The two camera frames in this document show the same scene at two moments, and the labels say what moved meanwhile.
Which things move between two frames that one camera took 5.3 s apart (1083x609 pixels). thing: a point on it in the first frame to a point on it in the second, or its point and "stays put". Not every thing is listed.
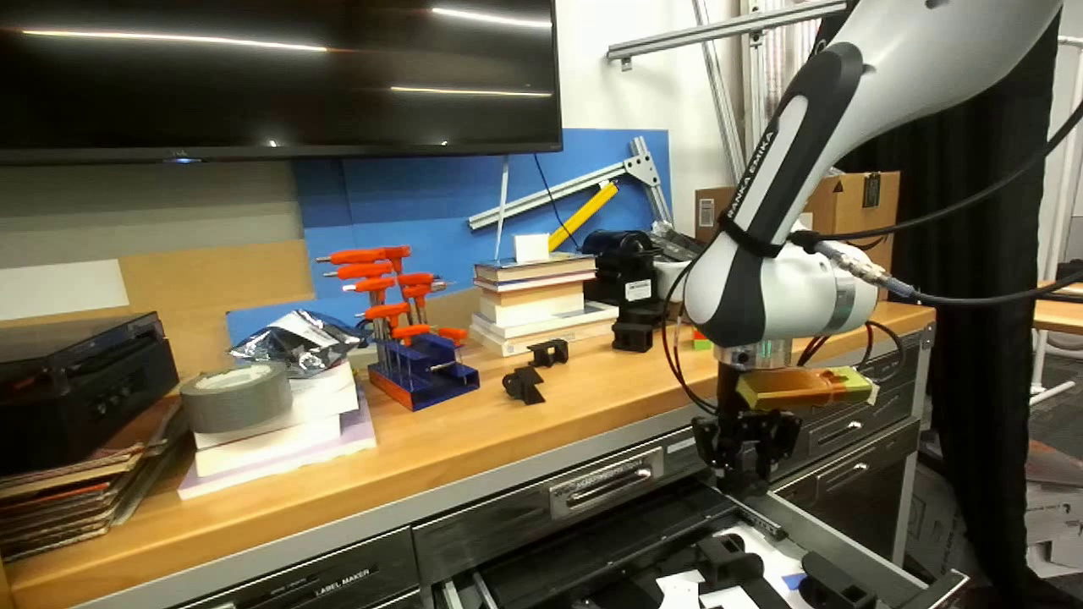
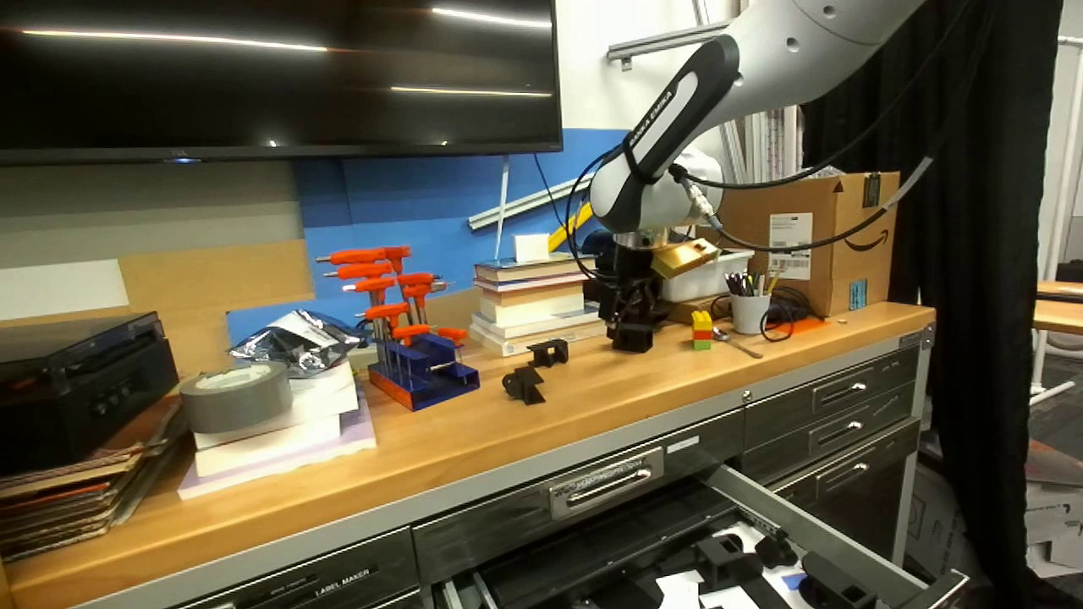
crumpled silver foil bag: x=299 y=344 stays put
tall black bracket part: x=522 y=384 stays put
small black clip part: x=548 y=355 stays put
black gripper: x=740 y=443 to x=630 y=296
